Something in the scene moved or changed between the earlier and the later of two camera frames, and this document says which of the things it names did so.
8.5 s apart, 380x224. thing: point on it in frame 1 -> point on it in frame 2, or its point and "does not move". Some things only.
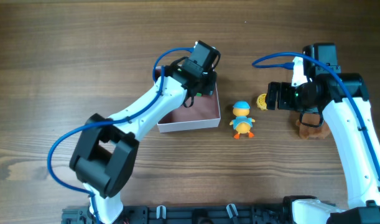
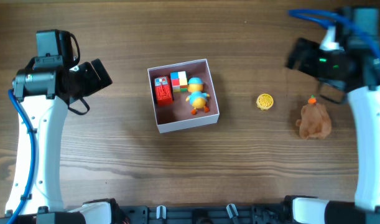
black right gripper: (273, 96) -> (300, 56)
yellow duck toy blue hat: (242, 123) -> (198, 98)
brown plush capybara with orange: (312, 125) does not move
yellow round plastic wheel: (261, 102) does not move
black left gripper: (210, 80) -> (97, 81)
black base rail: (186, 214) does not move
